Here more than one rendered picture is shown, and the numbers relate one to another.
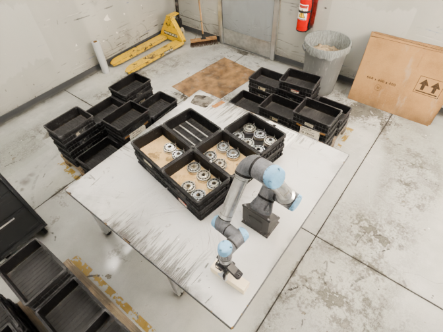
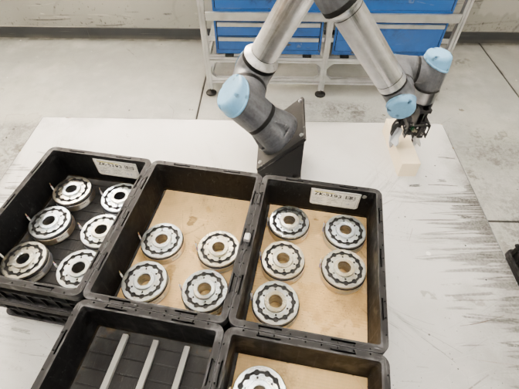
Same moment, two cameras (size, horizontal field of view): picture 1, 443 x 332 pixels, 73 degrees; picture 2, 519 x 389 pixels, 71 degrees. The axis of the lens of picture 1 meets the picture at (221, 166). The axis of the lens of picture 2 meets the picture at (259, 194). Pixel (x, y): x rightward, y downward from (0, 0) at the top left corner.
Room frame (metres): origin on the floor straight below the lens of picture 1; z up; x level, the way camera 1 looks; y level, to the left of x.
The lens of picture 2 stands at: (1.70, 0.44, 1.61)
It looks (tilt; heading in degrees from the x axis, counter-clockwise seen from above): 50 degrees down; 231
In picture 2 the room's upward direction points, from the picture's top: straight up
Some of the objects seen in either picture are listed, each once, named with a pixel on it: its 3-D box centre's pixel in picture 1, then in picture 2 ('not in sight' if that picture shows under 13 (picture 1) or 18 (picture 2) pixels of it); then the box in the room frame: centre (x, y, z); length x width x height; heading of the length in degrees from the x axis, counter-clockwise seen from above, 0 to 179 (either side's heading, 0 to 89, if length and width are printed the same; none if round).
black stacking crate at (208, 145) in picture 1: (227, 157); (187, 242); (1.53, -0.04, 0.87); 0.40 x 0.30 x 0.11; 41
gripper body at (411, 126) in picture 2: (225, 263); (416, 116); (0.71, 0.01, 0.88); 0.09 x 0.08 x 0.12; 51
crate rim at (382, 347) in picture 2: (195, 174); (313, 250); (1.34, 0.18, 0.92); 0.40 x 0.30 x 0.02; 41
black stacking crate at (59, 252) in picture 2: (254, 137); (72, 224); (1.73, -0.27, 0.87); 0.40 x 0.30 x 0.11; 41
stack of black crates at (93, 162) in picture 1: (104, 160); not in sight; (2.16, 1.20, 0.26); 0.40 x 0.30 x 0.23; 140
